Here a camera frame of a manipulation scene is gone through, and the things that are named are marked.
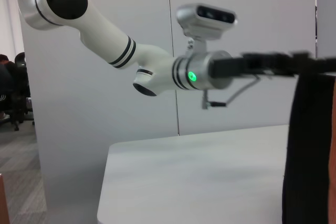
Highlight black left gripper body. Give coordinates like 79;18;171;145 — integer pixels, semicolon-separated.
211;52;277;79

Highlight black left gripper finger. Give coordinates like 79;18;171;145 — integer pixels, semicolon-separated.
287;50;317;77
271;52;296;77

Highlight black bag with orange straps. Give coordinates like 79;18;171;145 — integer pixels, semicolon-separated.
281;50;336;224

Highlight black office chair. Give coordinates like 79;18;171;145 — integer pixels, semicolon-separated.
9;51;36;132

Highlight seated person in dark shirt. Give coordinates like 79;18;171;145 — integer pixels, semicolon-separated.
0;54;17;120

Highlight brown wooden panel edge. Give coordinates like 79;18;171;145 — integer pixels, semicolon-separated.
0;173;11;224

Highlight left arm cable with connectors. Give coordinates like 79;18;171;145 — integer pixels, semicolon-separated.
201;74;262;110

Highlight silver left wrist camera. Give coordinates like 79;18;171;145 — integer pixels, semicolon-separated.
175;3;239;52

